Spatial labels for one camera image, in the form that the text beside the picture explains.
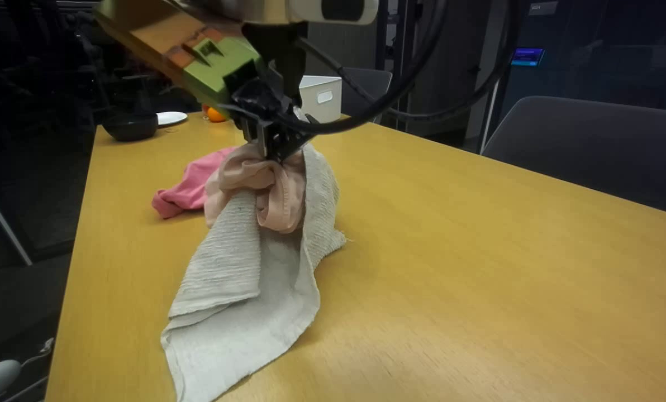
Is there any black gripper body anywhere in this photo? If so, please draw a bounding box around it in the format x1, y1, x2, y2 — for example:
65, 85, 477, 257
221, 63, 312, 162

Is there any light peach shirt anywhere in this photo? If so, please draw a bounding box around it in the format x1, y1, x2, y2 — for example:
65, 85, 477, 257
204, 146, 307, 234

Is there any dark pink shirt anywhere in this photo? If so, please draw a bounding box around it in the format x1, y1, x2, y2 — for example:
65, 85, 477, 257
153, 147, 232, 220

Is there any white terry towel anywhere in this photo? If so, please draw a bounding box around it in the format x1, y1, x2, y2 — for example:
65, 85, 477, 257
160, 146, 347, 402

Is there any orange fruit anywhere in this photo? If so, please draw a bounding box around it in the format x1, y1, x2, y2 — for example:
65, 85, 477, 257
204, 108, 229, 123

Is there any white plastic bin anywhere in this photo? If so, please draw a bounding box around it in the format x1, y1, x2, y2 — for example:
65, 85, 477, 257
300, 77, 341, 123

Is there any white plate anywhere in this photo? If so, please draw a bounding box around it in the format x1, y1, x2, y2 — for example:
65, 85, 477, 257
156, 113, 187, 127

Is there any black bowl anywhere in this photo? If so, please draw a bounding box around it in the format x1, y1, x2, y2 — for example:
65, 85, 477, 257
100, 91, 156, 143

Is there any grey office chair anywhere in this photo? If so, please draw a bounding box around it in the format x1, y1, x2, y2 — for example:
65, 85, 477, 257
482, 97, 666, 211

